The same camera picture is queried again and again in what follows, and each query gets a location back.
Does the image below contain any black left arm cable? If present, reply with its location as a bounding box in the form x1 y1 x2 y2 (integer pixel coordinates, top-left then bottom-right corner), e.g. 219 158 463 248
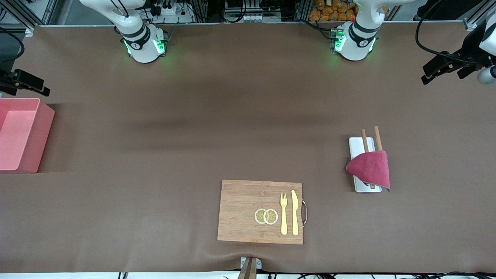
416 2 471 62

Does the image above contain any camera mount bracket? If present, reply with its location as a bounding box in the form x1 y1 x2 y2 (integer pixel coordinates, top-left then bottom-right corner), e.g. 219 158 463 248
237 257 262 279

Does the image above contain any white power strip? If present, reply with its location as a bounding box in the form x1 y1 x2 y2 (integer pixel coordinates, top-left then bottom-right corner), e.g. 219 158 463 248
154 3 194 24

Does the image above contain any red cloth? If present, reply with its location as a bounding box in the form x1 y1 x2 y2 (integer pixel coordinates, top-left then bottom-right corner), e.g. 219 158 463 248
346 150 391 192

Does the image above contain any bamboo cutting board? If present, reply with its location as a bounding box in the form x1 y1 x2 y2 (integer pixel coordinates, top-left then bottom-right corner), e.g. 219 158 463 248
217 179 304 245

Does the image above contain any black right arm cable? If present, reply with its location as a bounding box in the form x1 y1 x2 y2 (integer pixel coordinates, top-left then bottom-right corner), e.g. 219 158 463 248
0 27 25 62

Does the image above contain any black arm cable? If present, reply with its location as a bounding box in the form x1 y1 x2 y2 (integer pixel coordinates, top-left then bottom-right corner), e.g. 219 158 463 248
0 27 25 62
416 2 471 62

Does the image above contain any pink plastic bin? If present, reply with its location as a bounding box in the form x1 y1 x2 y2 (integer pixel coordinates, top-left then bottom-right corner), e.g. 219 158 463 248
0 98 55 174

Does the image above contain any aluminium frame post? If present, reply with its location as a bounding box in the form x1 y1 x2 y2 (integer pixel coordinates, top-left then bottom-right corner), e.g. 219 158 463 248
463 6 496 31
0 0 53 36

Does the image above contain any yellow knife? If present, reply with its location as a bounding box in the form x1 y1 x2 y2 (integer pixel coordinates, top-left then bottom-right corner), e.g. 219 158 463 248
291 189 300 236

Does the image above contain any yellow fork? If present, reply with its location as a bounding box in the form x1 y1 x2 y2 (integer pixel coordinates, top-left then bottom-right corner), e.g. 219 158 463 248
280 193 288 236

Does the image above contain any white rectangular tray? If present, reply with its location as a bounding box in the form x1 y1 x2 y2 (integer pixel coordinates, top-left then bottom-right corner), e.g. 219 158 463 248
348 137 382 193

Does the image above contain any bag of orange snacks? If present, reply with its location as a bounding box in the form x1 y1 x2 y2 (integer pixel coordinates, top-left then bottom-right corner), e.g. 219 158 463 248
309 0 358 22

